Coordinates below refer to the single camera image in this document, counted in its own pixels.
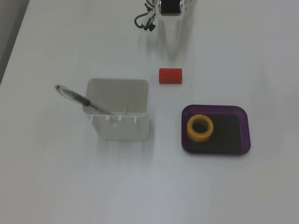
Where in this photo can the yellow tape roll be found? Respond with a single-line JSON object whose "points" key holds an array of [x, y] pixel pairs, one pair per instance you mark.
{"points": [[190, 130]]}

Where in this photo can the purple tray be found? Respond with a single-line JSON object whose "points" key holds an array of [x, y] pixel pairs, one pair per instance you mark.
{"points": [[236, 130]]}

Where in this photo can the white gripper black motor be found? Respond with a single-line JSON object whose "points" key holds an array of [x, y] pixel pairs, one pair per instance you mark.
{"points": [[172, 7]]}

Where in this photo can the clear black ballpoint pen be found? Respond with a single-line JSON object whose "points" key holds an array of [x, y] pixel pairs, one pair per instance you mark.
{"points": [[74, 96]]}

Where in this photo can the white plastic box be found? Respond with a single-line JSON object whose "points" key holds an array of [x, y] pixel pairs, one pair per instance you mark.
{"points": [[121, 126]]}

